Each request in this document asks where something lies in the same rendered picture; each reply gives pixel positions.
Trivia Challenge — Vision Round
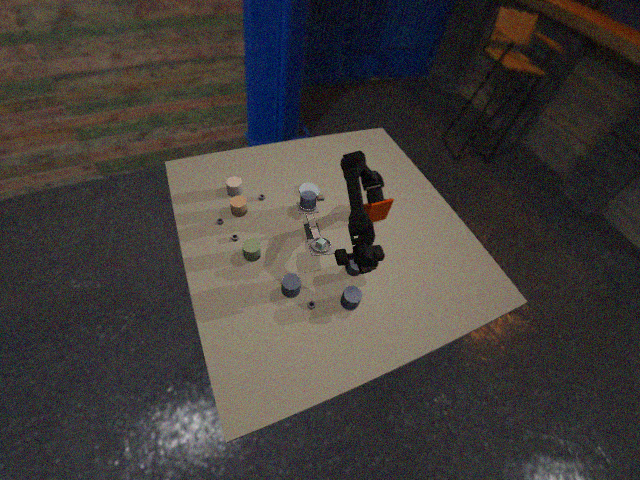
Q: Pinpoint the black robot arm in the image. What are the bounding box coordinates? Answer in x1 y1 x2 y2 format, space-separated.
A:
340 151 385 274

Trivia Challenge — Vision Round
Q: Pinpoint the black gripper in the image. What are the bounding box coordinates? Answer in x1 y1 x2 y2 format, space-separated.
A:
334 245 385 269

